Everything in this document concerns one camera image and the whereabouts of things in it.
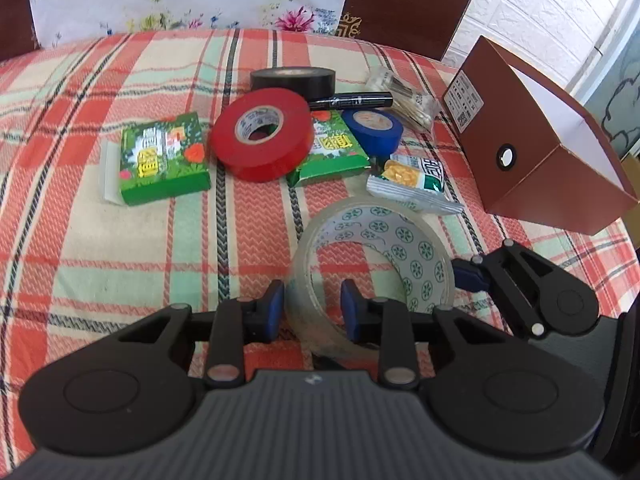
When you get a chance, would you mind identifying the red tape roll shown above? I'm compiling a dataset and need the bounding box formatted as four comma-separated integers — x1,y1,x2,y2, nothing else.
209,87,316,182

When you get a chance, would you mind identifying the brown cardboard box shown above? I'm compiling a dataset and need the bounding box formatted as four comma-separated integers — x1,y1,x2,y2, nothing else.
442,36,635,236

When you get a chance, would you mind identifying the blue tape roll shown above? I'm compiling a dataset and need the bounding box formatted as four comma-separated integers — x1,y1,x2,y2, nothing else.
341,108,405,158

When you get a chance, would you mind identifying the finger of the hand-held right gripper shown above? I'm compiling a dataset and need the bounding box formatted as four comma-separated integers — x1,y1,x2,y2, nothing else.
451,238,564,338

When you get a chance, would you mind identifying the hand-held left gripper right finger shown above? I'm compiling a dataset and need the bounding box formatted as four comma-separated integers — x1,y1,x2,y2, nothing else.
340,280,506,390

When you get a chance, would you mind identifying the brown chair back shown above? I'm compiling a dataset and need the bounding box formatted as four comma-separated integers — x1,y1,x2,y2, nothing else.
341,0,487,62

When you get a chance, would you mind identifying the black marker pen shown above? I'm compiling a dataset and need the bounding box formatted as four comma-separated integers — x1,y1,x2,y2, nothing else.
307,91,395,111

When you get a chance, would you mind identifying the clear bag of cotton swabs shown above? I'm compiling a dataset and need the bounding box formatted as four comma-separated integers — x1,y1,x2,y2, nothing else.
366,66,441,134

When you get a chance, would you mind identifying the black tape roll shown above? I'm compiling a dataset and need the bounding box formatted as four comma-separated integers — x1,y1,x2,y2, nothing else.
250,66,335,101

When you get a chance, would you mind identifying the white frame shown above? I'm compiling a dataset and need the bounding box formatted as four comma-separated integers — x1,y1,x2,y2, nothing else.
565,0,640,101

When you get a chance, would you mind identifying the green printed box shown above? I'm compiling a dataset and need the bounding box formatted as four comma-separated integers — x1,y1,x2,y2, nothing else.
119,111,212,207
286,110,372,188

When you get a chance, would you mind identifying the clear packing tape roll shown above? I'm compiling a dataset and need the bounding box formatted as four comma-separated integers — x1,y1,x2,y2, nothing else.
285,197,457,358

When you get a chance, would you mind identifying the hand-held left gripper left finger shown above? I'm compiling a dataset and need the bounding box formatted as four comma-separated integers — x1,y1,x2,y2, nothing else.
116,280,287,387

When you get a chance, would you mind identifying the brown chair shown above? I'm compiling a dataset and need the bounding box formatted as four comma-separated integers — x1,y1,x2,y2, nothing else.
0,0,41,63
341,0,487,62

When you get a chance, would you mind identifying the cartoon wall poster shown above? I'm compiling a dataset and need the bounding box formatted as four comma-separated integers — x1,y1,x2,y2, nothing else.
582,35,640,161

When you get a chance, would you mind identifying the white green sachet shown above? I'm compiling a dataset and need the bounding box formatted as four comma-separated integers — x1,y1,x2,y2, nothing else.
366,156,464,216

